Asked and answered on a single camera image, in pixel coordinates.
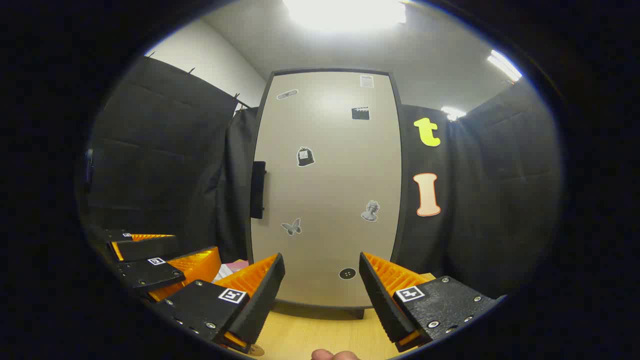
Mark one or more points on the small ceiling light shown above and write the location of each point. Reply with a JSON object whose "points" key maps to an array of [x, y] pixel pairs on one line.
{"points": [[452, 113]]}

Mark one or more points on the large ceiling light panel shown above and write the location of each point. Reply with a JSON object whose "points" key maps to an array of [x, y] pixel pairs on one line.
{"points": [[345, 12]]}

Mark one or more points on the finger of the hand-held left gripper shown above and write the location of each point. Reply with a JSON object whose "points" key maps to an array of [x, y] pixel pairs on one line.
{"points": [[150, 247], [150, 272]]}

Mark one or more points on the black backdrop cloth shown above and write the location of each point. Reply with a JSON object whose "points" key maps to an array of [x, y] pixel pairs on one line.
{"points": [[165, 150]]}

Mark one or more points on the computer monitor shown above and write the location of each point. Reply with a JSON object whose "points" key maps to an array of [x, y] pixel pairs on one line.
{"points": [[89, 165]]}

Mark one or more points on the pink and white paper item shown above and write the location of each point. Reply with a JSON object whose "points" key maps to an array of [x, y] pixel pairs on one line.
{"points": [[234, 267]]}

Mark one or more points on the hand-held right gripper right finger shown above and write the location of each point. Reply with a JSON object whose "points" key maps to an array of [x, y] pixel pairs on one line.
{"points": [[380, 300]]}

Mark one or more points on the beige cabinet door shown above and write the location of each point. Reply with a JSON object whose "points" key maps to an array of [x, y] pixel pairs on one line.
{"points": [[325, 190]]}

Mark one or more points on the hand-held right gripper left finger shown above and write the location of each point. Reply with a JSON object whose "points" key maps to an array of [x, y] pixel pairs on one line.
{"points": [[265, 295]]}

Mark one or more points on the round brown coaster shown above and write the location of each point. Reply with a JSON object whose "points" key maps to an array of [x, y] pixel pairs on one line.
{"points": [[256, 351]]}

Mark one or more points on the long ceiling light strip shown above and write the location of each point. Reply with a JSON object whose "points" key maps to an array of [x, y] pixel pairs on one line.
{"points": [[505, 65]]}

